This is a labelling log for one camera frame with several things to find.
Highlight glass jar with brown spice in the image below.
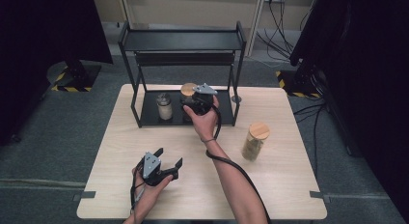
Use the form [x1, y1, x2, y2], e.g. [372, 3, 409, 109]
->
[179, 82, 199, 123]

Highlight white post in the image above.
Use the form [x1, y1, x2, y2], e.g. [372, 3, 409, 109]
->
[245, 0, 268, 58]

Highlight right hand-held gripper cable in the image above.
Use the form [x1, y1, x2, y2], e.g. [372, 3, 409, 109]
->
[204, 102, 273, 224]

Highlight black metal shelf rack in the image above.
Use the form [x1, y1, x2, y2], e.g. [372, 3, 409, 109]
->
[117, 20, 248, 128]

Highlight left hand-held gripper cable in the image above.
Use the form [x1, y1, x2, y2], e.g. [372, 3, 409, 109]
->
[129, 164, 147, 224]

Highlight black curtain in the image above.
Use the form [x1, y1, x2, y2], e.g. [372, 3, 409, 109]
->
[0, 0, 114, 147]
[288, 0, 409, 223]

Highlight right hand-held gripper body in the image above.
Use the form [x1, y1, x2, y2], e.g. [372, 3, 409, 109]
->
[184, 83, 219, 116]

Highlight glass shaker with metal lid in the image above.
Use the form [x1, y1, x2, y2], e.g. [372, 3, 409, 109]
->
[155, 93, 174, 122]

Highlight black floor cables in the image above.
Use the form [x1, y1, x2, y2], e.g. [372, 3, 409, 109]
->
[292, 97, 328, 180]
[256, 0, 320, 63]

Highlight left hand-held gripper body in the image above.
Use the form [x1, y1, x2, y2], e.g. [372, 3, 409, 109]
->
[138, 152, 179, 187]

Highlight striped stand base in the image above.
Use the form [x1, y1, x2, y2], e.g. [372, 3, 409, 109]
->
[275, 69, 322, 99]
[47, 61, 102, 93]

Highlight person's right hand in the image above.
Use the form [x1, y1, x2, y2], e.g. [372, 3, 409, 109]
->
[182, 96, 221, 143]

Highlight person's left hand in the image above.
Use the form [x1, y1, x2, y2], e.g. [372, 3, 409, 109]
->
[130, 167, 174, 219]

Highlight hand-held gripper cable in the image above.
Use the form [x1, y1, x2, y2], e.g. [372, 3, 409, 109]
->
[129, 164, 147, 224]
[204, 102, 273, 224]

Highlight glass jar with green herbs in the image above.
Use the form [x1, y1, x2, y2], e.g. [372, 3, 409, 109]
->
[241, 122, 271, 163]

